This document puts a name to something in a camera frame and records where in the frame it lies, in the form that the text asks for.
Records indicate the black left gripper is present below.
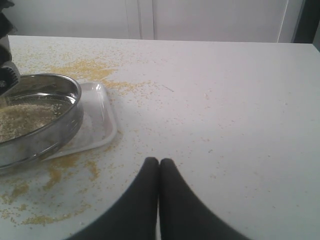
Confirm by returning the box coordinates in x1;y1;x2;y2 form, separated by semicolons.
0;0;16;68

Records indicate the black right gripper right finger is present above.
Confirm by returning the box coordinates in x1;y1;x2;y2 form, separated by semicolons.
159;158;248;240

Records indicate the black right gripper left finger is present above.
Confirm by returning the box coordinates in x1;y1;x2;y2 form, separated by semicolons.
69;157;159;240

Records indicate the round stainless steel sieve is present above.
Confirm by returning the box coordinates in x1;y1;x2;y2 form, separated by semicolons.
0;73;84;172

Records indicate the grain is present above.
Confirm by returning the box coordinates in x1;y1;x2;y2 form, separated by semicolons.
0;103;63;143

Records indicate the white plastic tray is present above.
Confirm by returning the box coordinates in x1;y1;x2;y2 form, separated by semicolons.
46;82;117;160

